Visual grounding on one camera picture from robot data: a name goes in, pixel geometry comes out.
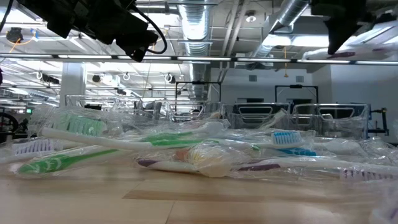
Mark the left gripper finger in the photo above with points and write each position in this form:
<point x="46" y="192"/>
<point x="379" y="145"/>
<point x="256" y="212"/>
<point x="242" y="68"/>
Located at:
<point x="136" y="43"/>

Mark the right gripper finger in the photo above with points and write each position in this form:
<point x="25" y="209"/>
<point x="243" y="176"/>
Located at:
<point x="339" y="31"/>

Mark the purple white toothbrush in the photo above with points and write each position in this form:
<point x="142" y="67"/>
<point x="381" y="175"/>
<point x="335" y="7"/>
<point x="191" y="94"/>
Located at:
<point x="342" y="55"/>
<point x="34" y="147"/>
<point x="311" y="162"/>
<point x="168" y="167"/>

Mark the green white toothbrush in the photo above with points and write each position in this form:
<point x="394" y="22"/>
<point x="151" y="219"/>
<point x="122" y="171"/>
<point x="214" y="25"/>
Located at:
<point x="168" y="136"/>
<point x="93" y="140"/>
<point x="275" y="117"/>
<point x="62" y="161"/>

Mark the orange white toothbrush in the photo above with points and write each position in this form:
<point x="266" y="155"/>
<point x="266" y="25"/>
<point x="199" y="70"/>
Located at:
<point x="216" y="115"/>
<point x="211" y="160"/>

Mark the bright ceiling light panel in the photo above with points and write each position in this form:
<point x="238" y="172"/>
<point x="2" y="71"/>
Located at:
<point x="295" y="40"/>

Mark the clear plastic bin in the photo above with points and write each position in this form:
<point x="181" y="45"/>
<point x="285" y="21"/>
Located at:
<point x="236" y="119"/>
<point x="205" y="107"/>
<point x="102" y="99"/>
<point x="342" y="124"/>

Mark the horizontal light bar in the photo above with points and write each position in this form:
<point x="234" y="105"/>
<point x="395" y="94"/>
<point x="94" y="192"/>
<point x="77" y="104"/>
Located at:
<point x="202" y="58"/>

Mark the white square column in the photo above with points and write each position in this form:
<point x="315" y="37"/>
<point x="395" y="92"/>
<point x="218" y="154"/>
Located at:
<point x="73" y="81"/>

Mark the round ceiling fixture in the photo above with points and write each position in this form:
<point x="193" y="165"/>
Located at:
<point x="250" y="18"/>

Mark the person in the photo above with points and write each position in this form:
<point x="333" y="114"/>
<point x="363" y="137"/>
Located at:
<point x="196" y="110"/>

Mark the blue panel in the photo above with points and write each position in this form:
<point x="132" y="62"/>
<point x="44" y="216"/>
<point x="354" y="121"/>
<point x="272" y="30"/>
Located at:
<point x="369" y="116"/>

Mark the blue white wrapped toothbrush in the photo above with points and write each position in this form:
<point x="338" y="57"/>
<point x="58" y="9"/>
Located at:
<point x="298" y="152"/>
<point x="286" y="138"/>

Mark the black wheel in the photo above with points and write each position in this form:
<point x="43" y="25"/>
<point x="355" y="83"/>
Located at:
<point x="17" y="123"/>

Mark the slanted silver air duct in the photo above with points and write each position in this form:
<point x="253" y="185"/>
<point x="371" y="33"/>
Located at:
<point x="292" y="12"/>

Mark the round silver air duct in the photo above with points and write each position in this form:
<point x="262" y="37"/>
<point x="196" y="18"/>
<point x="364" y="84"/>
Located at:
<point x="195" y="25"/>

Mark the black stand frame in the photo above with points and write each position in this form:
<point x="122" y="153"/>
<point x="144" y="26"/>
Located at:
<point x="295" y="86"/>

